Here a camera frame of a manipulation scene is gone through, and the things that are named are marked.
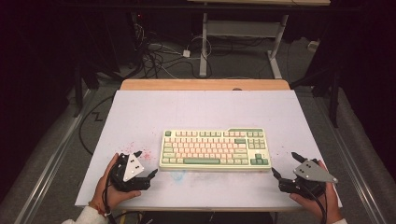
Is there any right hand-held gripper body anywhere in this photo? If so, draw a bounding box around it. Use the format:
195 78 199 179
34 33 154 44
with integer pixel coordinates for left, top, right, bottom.
277 159 339 199

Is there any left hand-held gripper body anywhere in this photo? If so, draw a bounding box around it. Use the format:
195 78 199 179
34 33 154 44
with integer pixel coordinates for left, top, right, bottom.
109 152 152 192

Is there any green and cream keyboard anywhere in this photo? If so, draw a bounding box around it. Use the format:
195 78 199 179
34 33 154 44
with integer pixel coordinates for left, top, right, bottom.
158 127 273 173

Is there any person's left hand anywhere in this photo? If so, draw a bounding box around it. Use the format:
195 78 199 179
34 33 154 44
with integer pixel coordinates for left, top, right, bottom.
92 152 142 216

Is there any person's right hand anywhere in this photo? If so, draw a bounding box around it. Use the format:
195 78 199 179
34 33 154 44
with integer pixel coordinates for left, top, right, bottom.
289 160 344 224

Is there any black metal stand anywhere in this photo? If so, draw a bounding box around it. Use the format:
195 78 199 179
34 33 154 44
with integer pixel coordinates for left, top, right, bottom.
72 60 101 119
290 60 341 129

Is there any wooden table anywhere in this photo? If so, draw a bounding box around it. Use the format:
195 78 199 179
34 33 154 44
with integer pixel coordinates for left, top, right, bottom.
120 78 292 91

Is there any left hand-held gripper black cable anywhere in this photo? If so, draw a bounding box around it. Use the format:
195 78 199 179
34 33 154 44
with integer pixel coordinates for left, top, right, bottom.
103 172 118 224

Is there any hand-held gripper black cable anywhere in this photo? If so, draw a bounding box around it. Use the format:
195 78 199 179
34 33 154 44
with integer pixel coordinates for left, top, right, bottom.
297 181 329 224
103 172 118 224

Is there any right hand-held gripper black cable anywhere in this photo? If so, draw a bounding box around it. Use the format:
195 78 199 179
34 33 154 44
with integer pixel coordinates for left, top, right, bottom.
297 181 329 224

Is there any metal floor rail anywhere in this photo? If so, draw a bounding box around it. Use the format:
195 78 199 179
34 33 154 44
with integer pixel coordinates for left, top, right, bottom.
312 90 389 224
13 89 96 224

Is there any orange bracelet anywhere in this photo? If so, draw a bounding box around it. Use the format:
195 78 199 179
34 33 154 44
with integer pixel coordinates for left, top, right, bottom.
88 201 108 217

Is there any black floor cable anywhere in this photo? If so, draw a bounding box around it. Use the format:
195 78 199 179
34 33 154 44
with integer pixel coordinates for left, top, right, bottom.
78 94 115 157

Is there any tangle of floor cables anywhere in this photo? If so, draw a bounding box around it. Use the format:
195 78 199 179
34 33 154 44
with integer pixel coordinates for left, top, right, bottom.
132 18 214 80

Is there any white metal desk frame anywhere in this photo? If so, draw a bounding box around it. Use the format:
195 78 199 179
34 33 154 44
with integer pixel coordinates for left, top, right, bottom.
186 0 332 79

